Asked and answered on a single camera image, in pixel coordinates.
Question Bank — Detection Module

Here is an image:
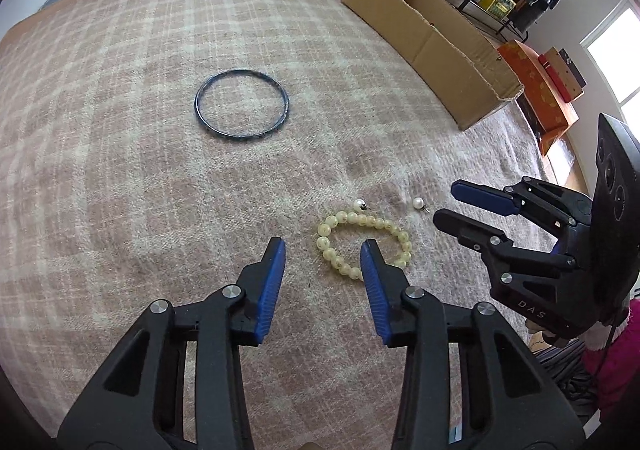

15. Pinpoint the dark striped cloth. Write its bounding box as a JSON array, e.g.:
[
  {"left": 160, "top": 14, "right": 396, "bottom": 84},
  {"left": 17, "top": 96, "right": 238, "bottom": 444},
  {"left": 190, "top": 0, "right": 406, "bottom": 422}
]
[{"left": 540, "top": 345, "right": 601, "bottom": 416}]

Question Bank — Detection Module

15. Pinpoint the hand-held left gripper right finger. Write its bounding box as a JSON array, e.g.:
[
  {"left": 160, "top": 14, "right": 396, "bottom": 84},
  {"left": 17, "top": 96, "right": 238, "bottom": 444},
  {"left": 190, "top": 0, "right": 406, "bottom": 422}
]
[{"left": 360, "top": 239, "right": 586, "bottom": 450}]

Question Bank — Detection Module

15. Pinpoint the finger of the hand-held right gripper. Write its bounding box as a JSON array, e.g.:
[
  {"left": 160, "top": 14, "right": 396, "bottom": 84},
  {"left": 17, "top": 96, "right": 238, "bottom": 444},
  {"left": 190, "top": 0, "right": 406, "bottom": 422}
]
[
  {"left": 433, "top": 209, "right": 584, "bottom": 301},
  {"left": 450, "top": 176, "right": 593, "bottom": 227}
]

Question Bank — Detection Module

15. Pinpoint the dark blue box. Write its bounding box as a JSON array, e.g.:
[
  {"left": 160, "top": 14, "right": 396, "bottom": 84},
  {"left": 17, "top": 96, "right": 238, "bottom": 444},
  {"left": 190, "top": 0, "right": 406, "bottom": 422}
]
[{"left": 556, "top": 48, "right": 587, "bottom": 88}]

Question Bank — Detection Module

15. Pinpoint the pink plaid blanket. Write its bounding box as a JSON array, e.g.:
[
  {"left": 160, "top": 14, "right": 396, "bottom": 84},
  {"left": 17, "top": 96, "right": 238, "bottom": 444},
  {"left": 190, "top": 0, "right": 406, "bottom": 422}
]
[{"left": 0, "top": 0, "right": 596, "bottom": 450}]

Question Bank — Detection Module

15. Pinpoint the person's right forearm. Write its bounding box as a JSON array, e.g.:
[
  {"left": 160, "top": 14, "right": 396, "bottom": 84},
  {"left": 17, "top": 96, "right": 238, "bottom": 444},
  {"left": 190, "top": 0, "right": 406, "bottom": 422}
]
[{"left": 582, "top": 297, "right": 640, "bottom": 413}]

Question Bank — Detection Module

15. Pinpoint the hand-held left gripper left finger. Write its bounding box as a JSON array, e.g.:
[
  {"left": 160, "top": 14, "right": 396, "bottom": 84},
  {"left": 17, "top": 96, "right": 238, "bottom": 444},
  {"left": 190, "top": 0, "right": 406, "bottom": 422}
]
[{"left": 57, "top": 236, "right": 287, "bottom": 450}]

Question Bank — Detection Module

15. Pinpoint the yellow bead bracelet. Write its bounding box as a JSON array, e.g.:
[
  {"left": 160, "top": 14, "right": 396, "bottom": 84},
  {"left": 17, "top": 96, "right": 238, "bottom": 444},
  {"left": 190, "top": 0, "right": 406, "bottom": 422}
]
[{"left": 316, "top": 211, "right": 413, "bottom": 280}]

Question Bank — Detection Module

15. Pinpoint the cardboard box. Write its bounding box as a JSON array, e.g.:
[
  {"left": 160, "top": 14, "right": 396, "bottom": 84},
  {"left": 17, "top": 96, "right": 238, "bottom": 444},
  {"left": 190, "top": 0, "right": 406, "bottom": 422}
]
[{"left": 341, "top": 0, "right": 525, "bottom": 132}]

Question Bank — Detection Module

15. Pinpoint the dark metal bangle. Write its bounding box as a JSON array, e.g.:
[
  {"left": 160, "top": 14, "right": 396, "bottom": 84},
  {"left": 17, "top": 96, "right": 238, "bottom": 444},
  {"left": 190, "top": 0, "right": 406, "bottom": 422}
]
[{"left": 194, "top": 71, "right": 290, "bottom": 140}]

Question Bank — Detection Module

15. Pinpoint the window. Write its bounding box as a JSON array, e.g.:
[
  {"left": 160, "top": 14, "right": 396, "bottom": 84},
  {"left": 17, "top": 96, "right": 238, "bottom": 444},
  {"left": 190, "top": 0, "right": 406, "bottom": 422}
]
[{"left": 580, "top": 0, "right": 640, "bottom": 123}]

